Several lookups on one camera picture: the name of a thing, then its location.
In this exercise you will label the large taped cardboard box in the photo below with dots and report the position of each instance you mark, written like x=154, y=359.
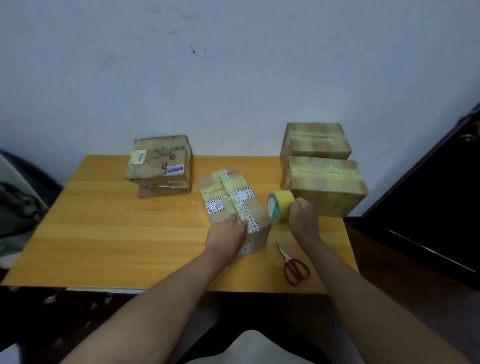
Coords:
x=326, y=185

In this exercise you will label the grey green bag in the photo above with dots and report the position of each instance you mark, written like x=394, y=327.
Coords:
x=18, y=206

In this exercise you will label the wooden table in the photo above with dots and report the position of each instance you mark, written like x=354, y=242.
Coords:
x=123, y=232

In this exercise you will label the person's white shirt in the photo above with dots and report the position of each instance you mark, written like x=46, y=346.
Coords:
x=258, y=348

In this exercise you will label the small taped cardboard box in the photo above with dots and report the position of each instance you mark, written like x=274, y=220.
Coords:
x=315, y=140

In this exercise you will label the cardboard box with striped tape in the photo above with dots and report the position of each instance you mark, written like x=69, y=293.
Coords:
x=234, y=206

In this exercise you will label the person's right hand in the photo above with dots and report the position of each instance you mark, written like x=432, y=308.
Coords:
x=305, y=221

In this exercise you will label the black cabinet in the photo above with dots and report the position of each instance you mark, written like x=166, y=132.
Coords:
x=431, y=210

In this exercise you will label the person's left fingers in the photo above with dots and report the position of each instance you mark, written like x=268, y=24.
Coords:
x=240, y=223

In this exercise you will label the person's right fingers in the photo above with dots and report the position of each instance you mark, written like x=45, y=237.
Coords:
x=298, y=208

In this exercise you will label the cardboard box with drawn marks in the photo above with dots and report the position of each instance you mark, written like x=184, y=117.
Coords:
x=161, y=161

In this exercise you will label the flat cardboard box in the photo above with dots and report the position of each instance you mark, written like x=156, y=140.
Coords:
x=165, y=189

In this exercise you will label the person's right forearm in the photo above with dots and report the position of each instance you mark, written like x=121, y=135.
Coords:
x=369, y=300

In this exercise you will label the yellow tape roll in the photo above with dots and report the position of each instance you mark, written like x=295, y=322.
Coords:
x=279, y=205

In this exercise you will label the person's left forearm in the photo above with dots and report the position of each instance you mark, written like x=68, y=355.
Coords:
x=146, y=311

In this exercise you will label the person's left hand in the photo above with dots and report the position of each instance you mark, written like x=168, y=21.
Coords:
x=225, y=238

